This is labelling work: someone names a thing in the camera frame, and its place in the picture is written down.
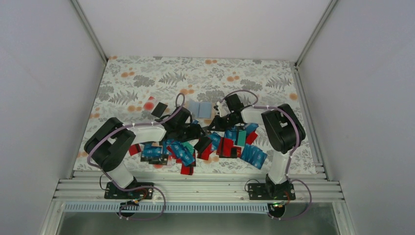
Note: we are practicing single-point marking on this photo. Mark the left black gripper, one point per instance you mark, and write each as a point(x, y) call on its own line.
point(195, 133)

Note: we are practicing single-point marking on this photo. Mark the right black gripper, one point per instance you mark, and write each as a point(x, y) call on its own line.
point(216, 122)

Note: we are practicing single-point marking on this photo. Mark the beige leather card holder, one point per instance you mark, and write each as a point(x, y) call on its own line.
point(200, 109)

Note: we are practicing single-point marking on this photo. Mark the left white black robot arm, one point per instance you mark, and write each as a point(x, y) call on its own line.
point(108, 146)

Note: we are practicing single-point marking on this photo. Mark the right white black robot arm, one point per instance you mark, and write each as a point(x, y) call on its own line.
point(283, 129)

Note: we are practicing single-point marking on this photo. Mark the green card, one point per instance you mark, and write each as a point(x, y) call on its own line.
point(240, 138)

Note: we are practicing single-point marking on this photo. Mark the black card on mat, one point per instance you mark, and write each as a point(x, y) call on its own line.
point(159, 110)

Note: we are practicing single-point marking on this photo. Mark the blue card left lower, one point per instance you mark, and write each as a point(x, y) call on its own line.
point(151, 152)

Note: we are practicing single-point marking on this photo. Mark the white red circle card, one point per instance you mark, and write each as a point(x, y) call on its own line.
point(150, 104)

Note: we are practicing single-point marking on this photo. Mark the red card bottom centre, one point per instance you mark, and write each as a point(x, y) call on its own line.
point(187, 170)

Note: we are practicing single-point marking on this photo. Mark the blue card stack right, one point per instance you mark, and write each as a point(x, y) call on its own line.
point(253, 155)

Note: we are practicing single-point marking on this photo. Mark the red card far left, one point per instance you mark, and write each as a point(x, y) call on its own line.
point(134, 149)

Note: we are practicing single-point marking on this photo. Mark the floral patterned table mat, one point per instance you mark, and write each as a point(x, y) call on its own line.
point(129, 81)

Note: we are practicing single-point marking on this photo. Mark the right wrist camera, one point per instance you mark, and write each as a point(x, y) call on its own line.
point(219, 109)

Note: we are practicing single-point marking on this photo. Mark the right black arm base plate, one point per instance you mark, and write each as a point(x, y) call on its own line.
point(269, 191)

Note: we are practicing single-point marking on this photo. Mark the grey slotted cable duct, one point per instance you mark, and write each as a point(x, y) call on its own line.
point(170, 207)

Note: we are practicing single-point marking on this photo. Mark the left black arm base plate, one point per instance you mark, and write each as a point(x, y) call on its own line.
point(112, 192)

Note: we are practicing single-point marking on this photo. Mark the aluminium rail frame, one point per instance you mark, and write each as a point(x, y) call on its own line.
point(200, 187)

